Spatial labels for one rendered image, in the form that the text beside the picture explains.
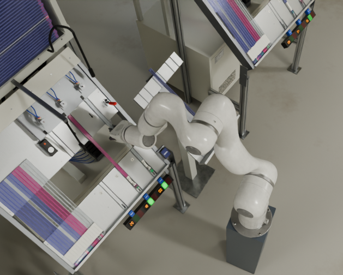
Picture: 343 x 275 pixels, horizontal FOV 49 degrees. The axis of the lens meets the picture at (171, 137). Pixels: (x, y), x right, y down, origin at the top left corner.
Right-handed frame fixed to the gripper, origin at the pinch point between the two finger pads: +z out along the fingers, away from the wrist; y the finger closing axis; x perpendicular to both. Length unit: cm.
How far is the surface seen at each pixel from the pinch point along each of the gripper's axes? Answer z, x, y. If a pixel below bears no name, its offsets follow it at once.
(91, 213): -2.9, 20.9, 34.8
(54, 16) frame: -6, -55, -9
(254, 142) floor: 25, 98, -82
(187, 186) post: 39, 88, -25
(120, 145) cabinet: 28.2, 23.1, -4.5
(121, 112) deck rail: 0.3, -3.1, -8.1
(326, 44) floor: 29, 96, -194
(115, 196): -3.4, 23.9, 21.3
